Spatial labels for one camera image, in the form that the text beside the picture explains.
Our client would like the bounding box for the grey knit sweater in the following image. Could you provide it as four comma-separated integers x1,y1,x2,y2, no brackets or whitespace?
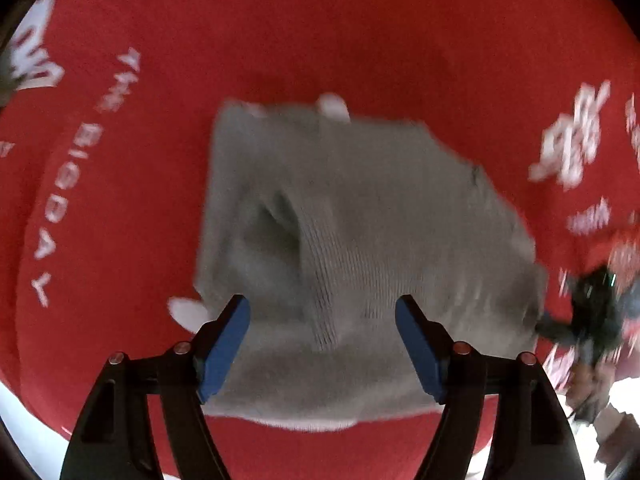
192,100,548,433

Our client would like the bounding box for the pile of clothes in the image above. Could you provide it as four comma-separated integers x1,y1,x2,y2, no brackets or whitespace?
0,45,21,108

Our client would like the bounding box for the red printed blanket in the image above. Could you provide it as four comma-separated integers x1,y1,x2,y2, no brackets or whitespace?
0,0,640,480

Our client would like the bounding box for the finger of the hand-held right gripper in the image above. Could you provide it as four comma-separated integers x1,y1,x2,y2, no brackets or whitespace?
535,310,578,343

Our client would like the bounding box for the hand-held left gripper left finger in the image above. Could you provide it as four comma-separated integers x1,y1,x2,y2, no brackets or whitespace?
60,294,252,480

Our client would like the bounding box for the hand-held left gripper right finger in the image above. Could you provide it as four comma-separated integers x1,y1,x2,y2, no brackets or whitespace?
394,294,587,480

